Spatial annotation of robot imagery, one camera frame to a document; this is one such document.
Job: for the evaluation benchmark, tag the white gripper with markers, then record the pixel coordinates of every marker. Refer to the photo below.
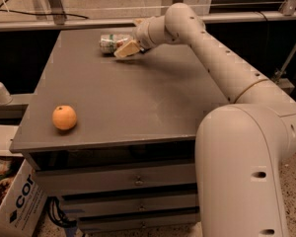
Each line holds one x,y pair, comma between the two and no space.
143,37

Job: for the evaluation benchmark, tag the silver 7up soda can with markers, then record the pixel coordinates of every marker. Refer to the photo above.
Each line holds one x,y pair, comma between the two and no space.
110,43

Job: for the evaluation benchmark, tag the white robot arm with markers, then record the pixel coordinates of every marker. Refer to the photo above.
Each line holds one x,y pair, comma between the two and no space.
239,146

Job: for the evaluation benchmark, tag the grey drawer cabinet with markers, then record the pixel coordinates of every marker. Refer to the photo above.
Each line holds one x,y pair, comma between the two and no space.
128,163

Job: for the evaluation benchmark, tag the orange fruit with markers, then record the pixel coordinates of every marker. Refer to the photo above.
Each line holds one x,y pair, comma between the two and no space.
64,117

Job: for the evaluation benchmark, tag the white cardboard box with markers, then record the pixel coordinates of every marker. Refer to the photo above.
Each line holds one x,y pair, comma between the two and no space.
21,199

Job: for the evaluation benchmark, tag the metal frame rail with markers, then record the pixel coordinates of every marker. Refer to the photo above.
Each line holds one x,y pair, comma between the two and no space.
216,18

